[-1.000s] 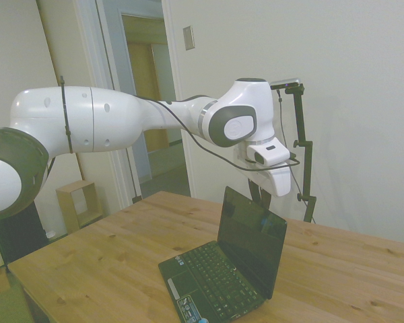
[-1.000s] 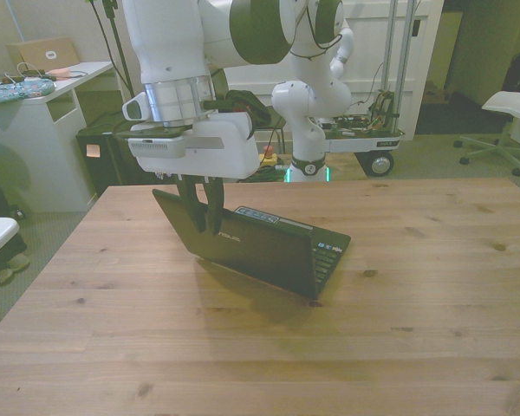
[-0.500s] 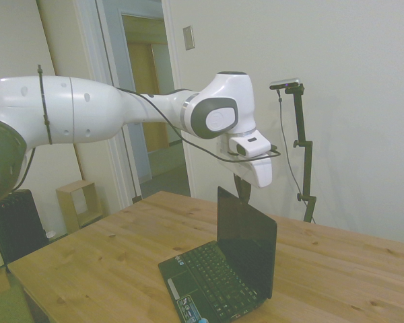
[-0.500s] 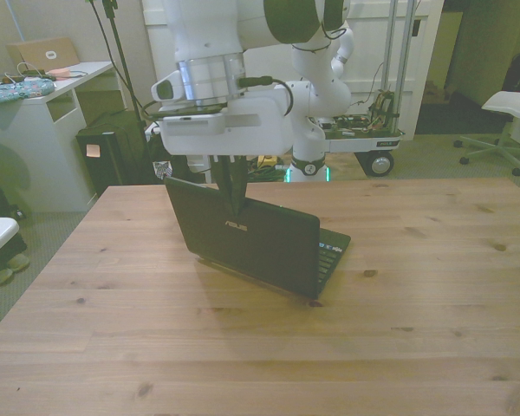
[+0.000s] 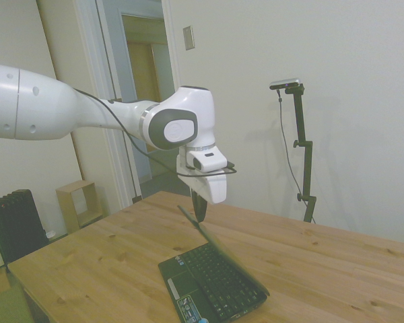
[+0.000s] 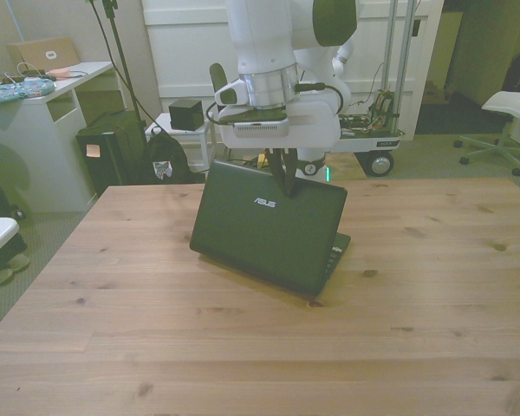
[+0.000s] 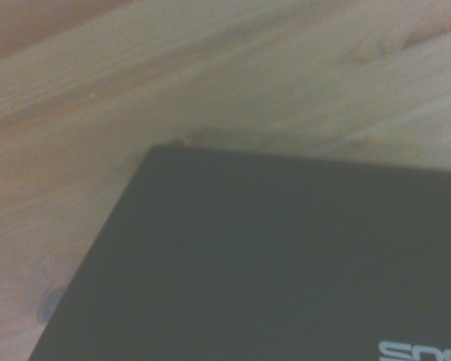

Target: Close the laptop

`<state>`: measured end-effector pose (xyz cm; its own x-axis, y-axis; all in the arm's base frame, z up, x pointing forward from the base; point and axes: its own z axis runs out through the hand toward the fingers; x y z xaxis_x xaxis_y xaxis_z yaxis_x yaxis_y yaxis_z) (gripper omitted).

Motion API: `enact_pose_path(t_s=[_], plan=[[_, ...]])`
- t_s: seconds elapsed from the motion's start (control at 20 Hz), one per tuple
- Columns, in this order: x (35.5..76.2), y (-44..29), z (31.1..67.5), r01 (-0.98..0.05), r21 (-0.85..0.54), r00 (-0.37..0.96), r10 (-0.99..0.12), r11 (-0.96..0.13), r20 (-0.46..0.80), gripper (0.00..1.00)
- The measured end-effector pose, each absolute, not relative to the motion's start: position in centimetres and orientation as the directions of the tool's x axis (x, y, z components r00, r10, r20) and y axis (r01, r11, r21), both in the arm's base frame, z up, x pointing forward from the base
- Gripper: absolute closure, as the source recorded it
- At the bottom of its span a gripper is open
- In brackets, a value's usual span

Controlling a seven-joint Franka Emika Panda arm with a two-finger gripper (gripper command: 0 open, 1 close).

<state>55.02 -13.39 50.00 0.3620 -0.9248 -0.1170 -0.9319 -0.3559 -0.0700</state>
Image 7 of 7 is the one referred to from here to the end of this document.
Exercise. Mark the black Asus laptop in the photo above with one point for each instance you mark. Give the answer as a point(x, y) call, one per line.
point(267, 255)

